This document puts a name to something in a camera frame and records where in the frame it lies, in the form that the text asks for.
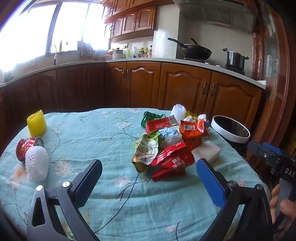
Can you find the crumpled blue white wrapper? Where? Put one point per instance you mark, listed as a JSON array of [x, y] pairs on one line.
[[170, 135]]

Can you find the wooden door with glass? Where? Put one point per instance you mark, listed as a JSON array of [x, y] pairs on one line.
[[272, 69]]

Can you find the seasoning bottle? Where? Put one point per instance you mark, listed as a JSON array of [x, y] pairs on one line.
[[141, 52], [146, 52], [150, 51]]

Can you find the crumpled silver foil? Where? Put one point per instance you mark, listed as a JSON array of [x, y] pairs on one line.
[[203, 117]]

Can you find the orange-red snack packet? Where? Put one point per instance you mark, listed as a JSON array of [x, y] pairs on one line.
[[192, 129]]

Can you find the steel cooking pot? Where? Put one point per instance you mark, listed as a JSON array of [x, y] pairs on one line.
[[234, 59]]

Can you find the teal floral tablecloth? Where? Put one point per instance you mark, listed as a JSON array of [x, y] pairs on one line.
[[92, 139]]

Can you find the white trash bin black liner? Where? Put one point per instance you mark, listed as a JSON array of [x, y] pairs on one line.
[[231, 127]]

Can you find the steel range hood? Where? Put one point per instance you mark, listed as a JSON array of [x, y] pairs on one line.
[[219, 16]]

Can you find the small white foam fruit net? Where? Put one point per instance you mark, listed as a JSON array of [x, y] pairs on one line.
[[178, 111]]

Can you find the black wok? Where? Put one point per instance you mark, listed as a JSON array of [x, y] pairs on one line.
[[196, 52]]

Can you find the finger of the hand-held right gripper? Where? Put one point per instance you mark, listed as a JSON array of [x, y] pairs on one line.
[[255, 150], [272, 148]]

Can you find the large white foam fruit net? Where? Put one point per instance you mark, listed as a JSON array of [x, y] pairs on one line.
[[35, 162]]

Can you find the wooden lower cabinets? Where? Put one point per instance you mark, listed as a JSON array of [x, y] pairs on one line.
[[138, 85]]

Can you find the large crumpled red packet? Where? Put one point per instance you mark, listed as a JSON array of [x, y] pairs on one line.
[[173, 162]]

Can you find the white speckled countertop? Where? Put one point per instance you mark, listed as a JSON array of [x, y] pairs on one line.
[[143, 59]]

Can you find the green white snack packet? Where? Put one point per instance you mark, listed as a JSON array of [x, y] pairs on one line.
[[146, 150]]

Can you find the crushed red drink can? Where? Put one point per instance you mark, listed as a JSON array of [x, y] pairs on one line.
[[24, 147]]

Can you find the kitchen window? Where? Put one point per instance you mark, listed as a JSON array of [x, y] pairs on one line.
[[34, 27]]

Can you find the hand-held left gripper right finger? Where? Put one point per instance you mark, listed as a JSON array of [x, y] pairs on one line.
[[209, 178]]

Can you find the wooden cabinets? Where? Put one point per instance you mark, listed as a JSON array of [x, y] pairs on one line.
[[138, 85], [131, 20]]

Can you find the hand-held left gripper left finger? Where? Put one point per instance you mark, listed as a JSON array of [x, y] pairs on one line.
[[89, 184]]

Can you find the white foam block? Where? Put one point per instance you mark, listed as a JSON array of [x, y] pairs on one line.
[[208, 151]]

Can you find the person's right hand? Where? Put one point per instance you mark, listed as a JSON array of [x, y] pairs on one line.
[[274, 204]]

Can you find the yellow foam fruit net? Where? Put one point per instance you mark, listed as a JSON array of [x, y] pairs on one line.
[[35, 124]]

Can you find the wooden upper cabinets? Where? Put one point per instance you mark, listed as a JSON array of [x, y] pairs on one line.
[[131, 20]]

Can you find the curved kitchen faucet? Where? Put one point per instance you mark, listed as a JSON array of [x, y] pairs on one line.
[[55, 56]]

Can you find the white electric cooker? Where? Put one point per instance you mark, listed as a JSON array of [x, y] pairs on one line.
[[118, 54]]

